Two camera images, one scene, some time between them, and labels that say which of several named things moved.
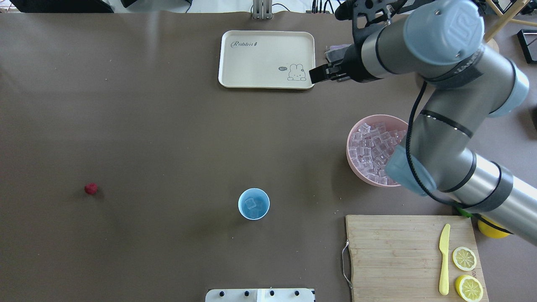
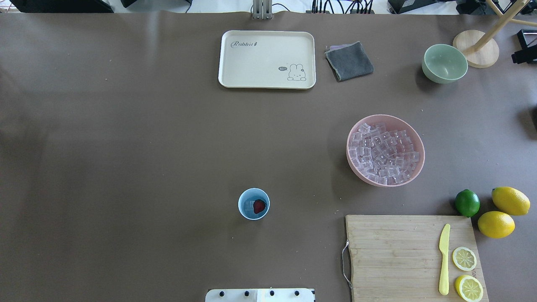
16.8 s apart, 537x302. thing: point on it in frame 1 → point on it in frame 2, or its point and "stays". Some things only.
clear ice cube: (250, 203) stays
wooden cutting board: (397, 258) stays
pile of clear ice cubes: (371, 148) stays
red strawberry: (91, 188) → (259, 205)
